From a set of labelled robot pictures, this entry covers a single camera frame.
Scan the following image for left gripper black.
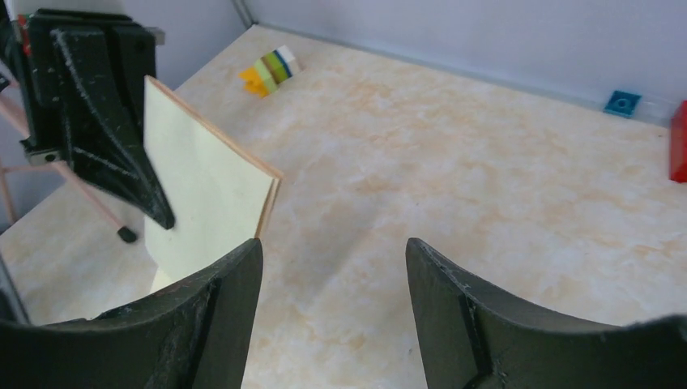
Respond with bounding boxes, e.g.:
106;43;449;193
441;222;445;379
1;8;175;229

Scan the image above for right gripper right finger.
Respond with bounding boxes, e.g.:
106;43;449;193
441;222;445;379
406;238;686;388

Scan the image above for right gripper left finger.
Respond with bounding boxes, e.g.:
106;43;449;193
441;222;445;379
1;238;263;388

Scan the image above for letter sheet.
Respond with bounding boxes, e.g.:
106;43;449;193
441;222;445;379
144;76;283;292

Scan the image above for stacked colourful toy blocks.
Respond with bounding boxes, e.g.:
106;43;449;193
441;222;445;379
239;45;303;97

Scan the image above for small blue block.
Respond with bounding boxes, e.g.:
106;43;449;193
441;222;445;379
603;90;642;118

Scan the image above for red toy block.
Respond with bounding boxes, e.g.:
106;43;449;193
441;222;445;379
669;100;687;183

